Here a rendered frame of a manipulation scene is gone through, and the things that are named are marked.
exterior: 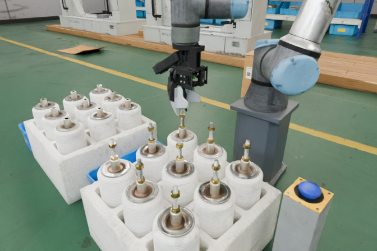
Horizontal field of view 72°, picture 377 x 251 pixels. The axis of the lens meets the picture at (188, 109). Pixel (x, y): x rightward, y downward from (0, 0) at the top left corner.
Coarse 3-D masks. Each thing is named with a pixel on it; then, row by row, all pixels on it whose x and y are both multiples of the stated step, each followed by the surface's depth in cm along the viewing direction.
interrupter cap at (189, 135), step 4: (172, 132) 83; (176, 132) 83; (188, 132) 83; (192, 132) 83; (172, 136) 81; (176, 136) 82; (188, 136) 81; (192, 136) 81; (176, 140) 79; (184, 140) 79; (188, 140) 79
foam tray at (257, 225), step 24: (96, 192) 72; (264, 192) 71; (96, 216) 66; (120, 216) 64; (240, 216) 63; (264, 216) 66; (96, 240) 74; (120, 240) 57; (144, 240) 56; (216, 240) 56; (240, 240) 59; (264, 240) 72
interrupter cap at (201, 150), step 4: (204, 144) 77; (216, 144) 77; (200, 148) 75; (204, 148) 75; (216, 148) 75; (220, 148) 75; (200, 152) 73; (204, 152) 73; (216, 152) 73; (220, 152) 73; (204, 156) 71; (208, 156) 72; (212, 156) 72; (216, 156) 71
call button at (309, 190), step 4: (300, 184) 50; (304, 184) 50; (308, 184) 50; (312, 184) 50; (316, 184) 50; (300, 188) 49; (304, 188) 49; (308, 188) 49; (312, 188) 49; (316, 188) 49; (320, 188) 49; (300, 192) 50; (304, 192) 49; (308, 192) 48; (312, 192) 48; (316, 192) 48; (320, 192) 48; (304, 196) 49; (308, 196) 48; (312, 196) 48; (316, 196) 48
